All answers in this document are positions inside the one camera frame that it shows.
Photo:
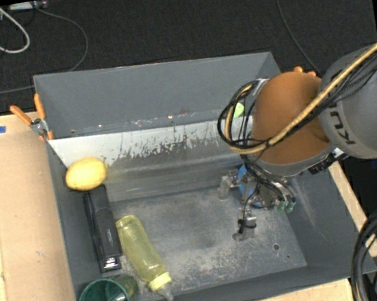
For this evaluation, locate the brown cardboard board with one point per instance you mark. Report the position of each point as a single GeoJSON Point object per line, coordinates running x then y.
{"type": "Point", "coordinates": [28, 235]}

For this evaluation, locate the black stapler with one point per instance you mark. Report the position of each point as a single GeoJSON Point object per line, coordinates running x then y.
{"type": "Point", "coordinates": [103, 227]}

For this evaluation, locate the yellow clear baby bottle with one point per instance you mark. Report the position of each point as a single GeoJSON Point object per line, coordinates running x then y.
{"type": "Point", "coordinates": [141, 249]}

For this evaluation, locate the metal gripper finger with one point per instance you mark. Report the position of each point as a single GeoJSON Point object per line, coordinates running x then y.
{"type": "Point", "coordinates": [245, 225]}
{"type": "Point", "coordinates": [225, 187]}

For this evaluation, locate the yellow lemon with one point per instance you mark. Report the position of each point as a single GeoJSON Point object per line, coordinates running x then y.
{"type": "Point", "coordinates": [86, 174]}

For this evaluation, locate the grey metal bin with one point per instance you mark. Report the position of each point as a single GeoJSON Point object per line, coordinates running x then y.
{"type": "Point", "coordinates": [193, 223]}

